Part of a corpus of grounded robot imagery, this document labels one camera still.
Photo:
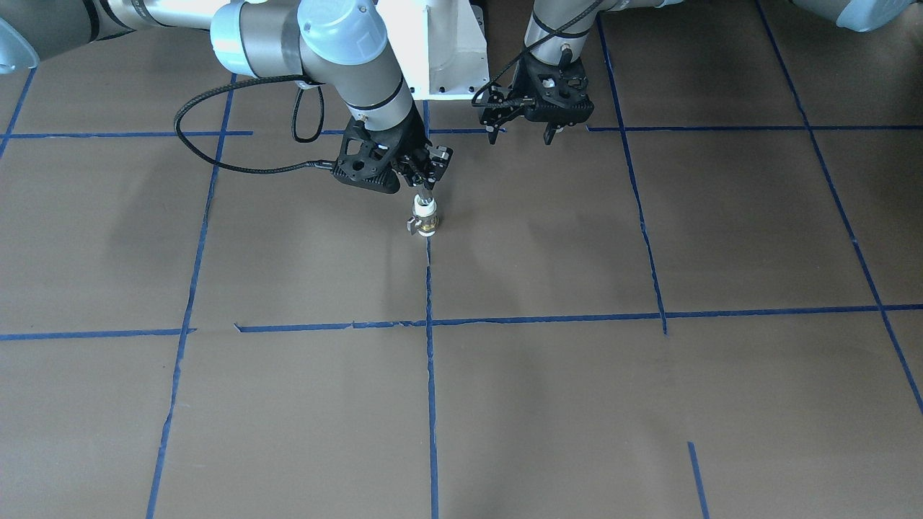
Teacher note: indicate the chrome metal pipe fitting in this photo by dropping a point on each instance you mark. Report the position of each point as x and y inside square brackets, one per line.
[427, 196]

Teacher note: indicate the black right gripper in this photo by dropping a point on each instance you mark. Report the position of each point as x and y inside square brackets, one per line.
[408, 141]

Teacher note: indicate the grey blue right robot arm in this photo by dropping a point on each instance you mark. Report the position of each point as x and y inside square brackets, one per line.
[343, 44]

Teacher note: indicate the white PPR brass valve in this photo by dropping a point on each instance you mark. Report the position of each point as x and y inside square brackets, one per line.
[424, 219]

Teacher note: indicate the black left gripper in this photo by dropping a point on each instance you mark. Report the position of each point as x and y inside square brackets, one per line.
[505, 108]

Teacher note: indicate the white pedestal column base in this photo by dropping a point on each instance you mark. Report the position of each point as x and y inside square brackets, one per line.
[440, 46]

